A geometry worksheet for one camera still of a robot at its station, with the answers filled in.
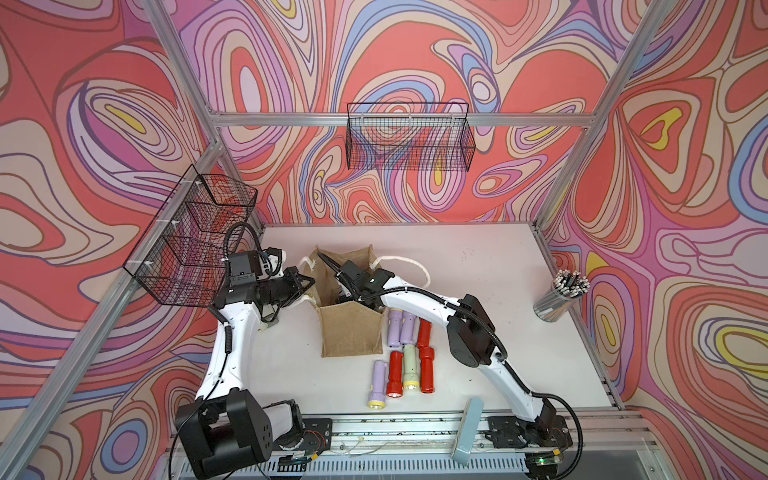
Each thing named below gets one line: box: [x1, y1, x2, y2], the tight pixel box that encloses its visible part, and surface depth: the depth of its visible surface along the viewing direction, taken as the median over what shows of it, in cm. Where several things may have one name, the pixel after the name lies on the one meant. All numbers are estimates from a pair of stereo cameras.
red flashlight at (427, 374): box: [419, 347, 435, 394], surface depth 84 cm
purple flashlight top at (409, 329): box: [400, 310, 419, 345], surface depth 90 cm
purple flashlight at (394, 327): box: [388, 308, 403, 347], surface depth 90 cm
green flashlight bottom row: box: [402, 344, 420, 390], surface depth 84 cm
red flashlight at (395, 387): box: [386, 350, 404, 399], surface depth 82 cm
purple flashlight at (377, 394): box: [368, 360, 387, 410], surface depth 80 cm
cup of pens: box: [533, 269, 590, 323], surface depth 86 cm
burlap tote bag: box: [302, 244, 385, 358], surface depth 82 cm
